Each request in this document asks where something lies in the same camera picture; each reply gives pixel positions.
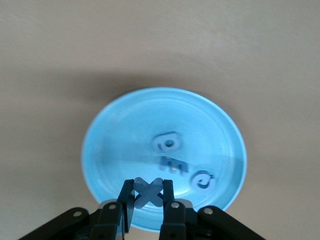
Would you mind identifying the blue foam letter X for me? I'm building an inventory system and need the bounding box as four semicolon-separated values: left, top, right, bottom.
133;176;165;210

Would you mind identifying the blue foam letter E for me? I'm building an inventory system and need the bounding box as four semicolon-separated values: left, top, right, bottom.
158;156;190;176

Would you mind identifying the brown table cover mat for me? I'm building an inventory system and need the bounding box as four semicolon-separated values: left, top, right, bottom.
0;0;320;240

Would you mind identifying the blue foam letter G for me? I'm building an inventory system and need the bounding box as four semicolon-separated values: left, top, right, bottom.
189;170;216;192

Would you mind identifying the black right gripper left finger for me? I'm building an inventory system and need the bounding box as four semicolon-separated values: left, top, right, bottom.
18;179;136;240

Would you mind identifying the blue plate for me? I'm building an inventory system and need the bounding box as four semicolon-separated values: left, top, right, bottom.
81;86;248;232

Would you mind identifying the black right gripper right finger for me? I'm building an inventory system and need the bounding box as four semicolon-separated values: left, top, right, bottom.
158;179;266;240

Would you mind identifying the blue foam letter a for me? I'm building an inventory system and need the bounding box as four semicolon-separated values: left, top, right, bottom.
151;131;183;153

